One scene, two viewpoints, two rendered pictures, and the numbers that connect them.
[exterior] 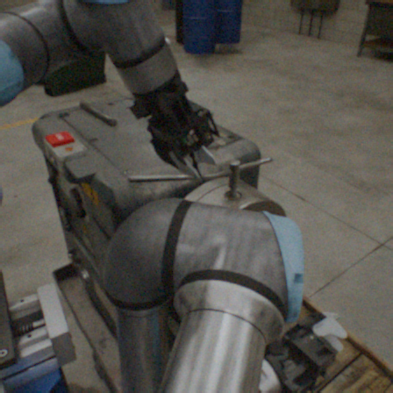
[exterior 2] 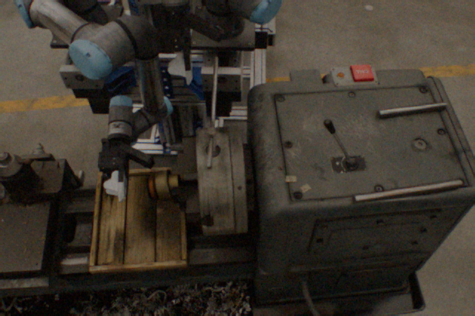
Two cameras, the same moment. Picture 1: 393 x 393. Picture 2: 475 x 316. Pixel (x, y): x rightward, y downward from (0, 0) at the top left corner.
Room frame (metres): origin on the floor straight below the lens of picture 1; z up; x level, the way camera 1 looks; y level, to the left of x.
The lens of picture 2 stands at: (1.14, -0.67, 2.27)
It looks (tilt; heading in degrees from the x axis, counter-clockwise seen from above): 55 degrees down; 121
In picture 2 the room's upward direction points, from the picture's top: straight up
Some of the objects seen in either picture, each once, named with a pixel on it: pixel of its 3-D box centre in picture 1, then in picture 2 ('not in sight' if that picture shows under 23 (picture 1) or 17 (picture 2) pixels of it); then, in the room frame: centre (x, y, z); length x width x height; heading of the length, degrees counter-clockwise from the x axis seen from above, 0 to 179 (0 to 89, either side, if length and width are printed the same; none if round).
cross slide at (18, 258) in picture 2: not in sight; (27, 211); (0.18, -0.43, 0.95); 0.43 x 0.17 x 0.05; 126
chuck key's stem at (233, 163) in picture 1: (233, 184); (212, 143); (0.69, -0.08, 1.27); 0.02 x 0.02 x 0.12; 29
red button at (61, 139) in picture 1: (60, 139); (361, 73); (0.93, 0.37, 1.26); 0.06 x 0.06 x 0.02; 36
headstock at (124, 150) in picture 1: (142, 185); (349, 169); (1.01, 0.17, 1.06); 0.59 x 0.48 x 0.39; 36
